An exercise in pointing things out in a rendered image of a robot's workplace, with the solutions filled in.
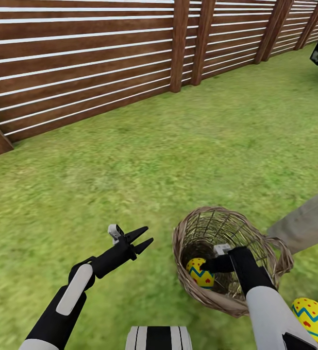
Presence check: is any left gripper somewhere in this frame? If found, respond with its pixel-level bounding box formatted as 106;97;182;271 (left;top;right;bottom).
104;226;153;270

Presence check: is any wicker basket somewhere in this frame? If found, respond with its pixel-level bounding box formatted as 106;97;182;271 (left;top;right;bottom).
171;206;294;318

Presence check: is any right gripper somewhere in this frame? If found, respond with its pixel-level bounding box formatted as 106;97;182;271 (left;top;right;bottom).
200;255;230;274

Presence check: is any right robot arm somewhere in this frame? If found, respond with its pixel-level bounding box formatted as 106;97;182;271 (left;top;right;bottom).
200;244;318;350

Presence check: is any easter egg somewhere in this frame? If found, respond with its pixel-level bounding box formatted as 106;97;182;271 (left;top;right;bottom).
292;298;318;343
185;257;216;290

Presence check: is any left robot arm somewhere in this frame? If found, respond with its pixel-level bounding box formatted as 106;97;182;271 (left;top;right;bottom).
18;224;153;350

